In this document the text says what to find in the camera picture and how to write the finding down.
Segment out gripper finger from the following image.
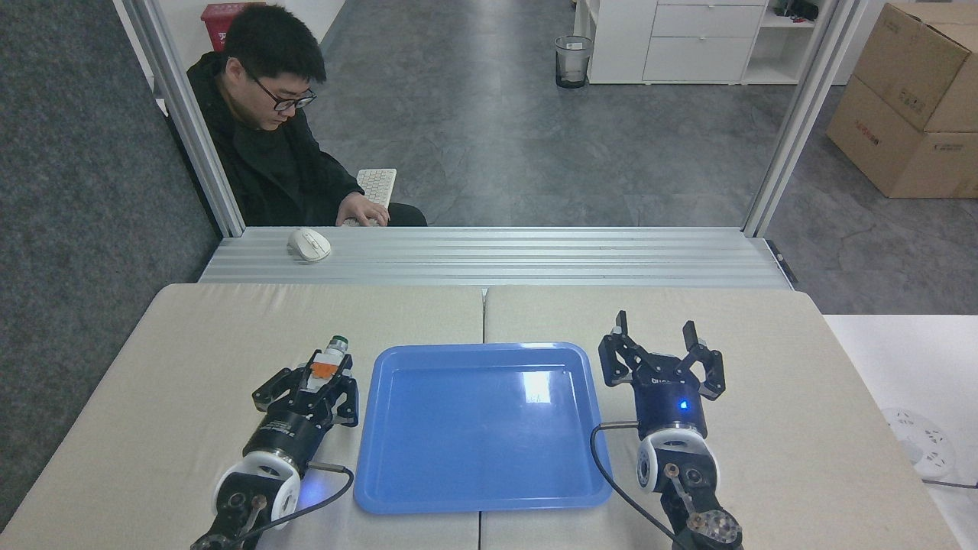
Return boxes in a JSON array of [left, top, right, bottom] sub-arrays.
[[597, 310, 652, 388], [309, 365, 361, 428], [672, 321, 726, 401], [251, 366, 316, 415]]

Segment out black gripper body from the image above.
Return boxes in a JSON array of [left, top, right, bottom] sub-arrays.
[[242, 407, 334, 471], [632, 377, 709, 442]]

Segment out white orange switch part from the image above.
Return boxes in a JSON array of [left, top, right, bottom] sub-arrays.
[[300, 335, 351, 395]]

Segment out blue plastic tray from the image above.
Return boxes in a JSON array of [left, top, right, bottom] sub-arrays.
[[353, 342, 614, 514]]

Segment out person's left hand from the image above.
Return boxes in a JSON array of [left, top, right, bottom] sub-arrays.
[[336, 193, 391, 228]]

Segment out ribbed aluminium platform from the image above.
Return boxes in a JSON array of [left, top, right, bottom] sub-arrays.
[[199, 226, 796, 290]]

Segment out white computer mouse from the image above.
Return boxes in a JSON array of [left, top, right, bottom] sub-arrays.
[[287, 228, 332, 264]]

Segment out white keyboard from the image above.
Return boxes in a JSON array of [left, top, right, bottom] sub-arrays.
[[356, 168, 398, 209]]

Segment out person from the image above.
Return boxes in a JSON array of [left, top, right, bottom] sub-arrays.
[[186, 4, 429, 228]]

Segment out white round power socket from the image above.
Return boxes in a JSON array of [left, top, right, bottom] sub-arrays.
[[880, 407, 957, 480]]

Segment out grey felt partition panel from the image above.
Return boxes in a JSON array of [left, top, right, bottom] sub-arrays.
[[0, 0, 223, 529]]

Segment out large cardboard box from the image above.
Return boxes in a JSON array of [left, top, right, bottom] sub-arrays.
[[852, 2, 978, 135], [826, 75, 978, 199]]

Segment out black framed glasses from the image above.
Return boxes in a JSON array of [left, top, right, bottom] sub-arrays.
[[242, 66, 318, 113]]

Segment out grey mesh trash bin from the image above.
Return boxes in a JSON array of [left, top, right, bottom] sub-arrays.
[[555, 35, 594, 89]]

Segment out white drawer cabinet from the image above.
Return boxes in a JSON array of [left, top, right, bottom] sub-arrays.
[[573, 0, 823, 86]]

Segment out red fire equipment box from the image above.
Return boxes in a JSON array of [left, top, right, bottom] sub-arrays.
[[201, 2, 265, 53]]

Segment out silver aluminium post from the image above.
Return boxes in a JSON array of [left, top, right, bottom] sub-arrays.
[[742, 0, 869, 238], [122, 0, 246, 238]]

